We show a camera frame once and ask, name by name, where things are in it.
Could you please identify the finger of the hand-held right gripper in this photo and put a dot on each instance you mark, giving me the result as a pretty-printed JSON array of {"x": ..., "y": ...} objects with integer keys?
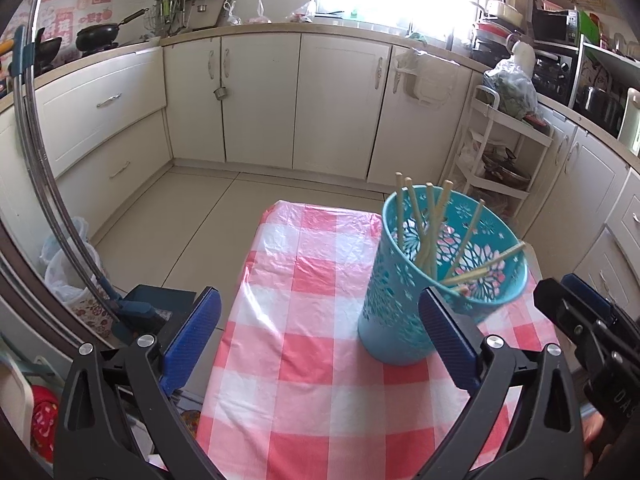
[
  {"x": 587, "y": 292},
  {"x": 565, "y": 310}
]

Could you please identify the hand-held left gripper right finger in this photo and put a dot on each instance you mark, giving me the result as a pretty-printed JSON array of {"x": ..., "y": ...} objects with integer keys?
[{"x": 445, "y": 340}]

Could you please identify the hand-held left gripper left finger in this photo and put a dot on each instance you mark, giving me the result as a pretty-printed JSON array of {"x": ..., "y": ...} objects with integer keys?
[{"x": 192, "y": 345}]

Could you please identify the teal perforated utensil holder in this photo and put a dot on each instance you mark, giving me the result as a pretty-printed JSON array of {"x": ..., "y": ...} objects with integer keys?
[{"x": 390, "y": 310}]

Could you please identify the bunch of wooden chopsticks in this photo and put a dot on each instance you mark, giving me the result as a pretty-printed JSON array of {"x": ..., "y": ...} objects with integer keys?
[{"x": 399, "y": 210}]

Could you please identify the person's right hand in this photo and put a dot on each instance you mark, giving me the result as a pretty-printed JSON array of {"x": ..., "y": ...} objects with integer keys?
[{"x": 595, "y": 435}]

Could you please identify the blue broom with metal pole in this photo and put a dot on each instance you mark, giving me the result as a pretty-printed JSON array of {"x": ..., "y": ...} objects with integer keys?
[{"x": 140, "y": 317}]

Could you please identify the pink checkered tablecloth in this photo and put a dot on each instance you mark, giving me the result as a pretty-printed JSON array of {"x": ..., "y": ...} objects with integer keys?
[{"x": 310, "y": 360}]

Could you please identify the floral trash bin with bag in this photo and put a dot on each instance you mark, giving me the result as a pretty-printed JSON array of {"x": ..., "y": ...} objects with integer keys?
[{"x": 70, "y": 280}]

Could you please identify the metal pots with lids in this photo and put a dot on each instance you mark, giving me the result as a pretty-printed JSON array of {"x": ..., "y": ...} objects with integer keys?
[{"x": 505, "y": 167}]

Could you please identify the trash bin with clear bag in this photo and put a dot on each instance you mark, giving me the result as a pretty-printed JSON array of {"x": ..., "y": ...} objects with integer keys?
[{"x": 75, "y": 232}]

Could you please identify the red patterned bag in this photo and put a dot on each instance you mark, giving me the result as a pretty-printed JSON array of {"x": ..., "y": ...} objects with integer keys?
[{"x": 45, "y": 420}]

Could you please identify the white thermos jug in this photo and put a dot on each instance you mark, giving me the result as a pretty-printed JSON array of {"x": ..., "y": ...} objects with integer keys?
[{"x": 631, "y": 120}]

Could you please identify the white rolling cart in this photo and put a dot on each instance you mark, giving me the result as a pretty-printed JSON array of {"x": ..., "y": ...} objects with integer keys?
[{"x": 510, "y": 127}]

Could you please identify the crumpled plastic bags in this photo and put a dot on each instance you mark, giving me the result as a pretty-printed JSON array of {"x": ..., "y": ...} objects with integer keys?
[{"x": 466, "y": 155}]

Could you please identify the steel stock pot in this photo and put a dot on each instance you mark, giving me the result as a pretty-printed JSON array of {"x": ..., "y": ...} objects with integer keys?
[{"x": 600, "y": 105}]

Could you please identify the plastic bag of greens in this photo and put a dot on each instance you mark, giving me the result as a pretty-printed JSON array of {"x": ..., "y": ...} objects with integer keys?
[{"x": 512, "y": 92}]

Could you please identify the black toaster oven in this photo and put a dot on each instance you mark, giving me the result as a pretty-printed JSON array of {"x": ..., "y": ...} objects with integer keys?
[{"x": 552, "y": 77}]

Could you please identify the small hanging metal cup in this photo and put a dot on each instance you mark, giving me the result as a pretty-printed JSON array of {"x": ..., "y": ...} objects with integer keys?
[{"x": 221, "y": 94}]

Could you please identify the cream kitchen base cabinets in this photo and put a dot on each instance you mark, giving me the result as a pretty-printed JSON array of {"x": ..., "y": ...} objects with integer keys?
[{"x": 260, "y": 100}]

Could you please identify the cream door-hung waste bin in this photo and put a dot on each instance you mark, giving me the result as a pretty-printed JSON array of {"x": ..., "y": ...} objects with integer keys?
[{"x": 427, "y": 80}]

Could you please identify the green cutting board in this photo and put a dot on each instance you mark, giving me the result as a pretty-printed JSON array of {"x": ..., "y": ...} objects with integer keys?
[{"x": 590, "y": 27}]

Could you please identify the black microwave oven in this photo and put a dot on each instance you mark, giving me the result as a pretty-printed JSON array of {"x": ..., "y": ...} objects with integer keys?
[{"x": 552, "y": 25}]

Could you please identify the red plastic basin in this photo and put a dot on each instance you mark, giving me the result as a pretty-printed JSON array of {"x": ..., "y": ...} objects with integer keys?
[{"x": 495, "y": 32}]

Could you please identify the white casserole pot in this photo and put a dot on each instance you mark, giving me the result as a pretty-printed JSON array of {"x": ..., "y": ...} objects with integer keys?
[{"x": 502, "y": 11}]

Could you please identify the clear plastic bag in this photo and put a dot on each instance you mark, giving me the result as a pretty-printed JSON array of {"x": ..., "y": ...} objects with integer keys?
[
  {"x": 232, "y": 16},
  {"x": 302, "y": 14},
  {"x": 260, "y": 15}
]

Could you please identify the metal baking tray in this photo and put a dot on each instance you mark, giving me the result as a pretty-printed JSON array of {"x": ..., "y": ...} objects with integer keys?
[{"x": 207, "y": 12}]

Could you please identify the red wall stickers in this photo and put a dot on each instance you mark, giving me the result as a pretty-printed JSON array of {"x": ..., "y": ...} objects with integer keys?
[{"x": 75, "y": 5}]

